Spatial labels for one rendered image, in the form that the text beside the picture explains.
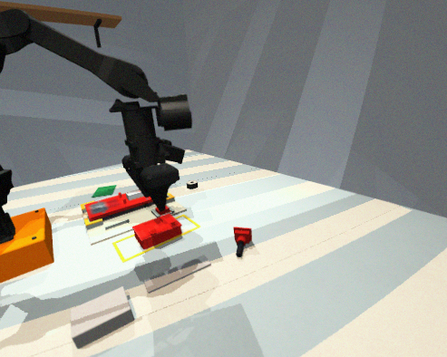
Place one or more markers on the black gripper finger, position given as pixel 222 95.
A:
pixel 136 178
pixel 159 195

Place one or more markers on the green flat diamond-shaped patch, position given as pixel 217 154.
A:
pixel 104 191

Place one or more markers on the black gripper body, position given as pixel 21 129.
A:
pixel 144 155

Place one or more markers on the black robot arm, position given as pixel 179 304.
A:
pixel 18 29

